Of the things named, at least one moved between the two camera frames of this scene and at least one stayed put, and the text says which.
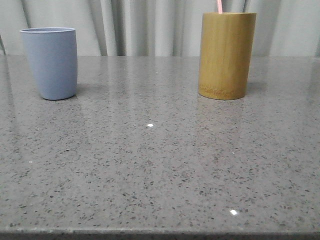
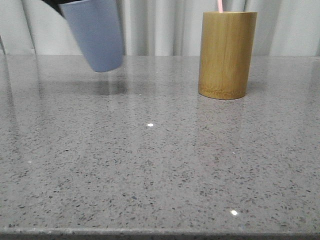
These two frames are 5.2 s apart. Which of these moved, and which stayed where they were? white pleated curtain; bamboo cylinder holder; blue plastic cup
Moved: blue plastic cup
Stayed: white pleated curtain; bamboo cylinder holder
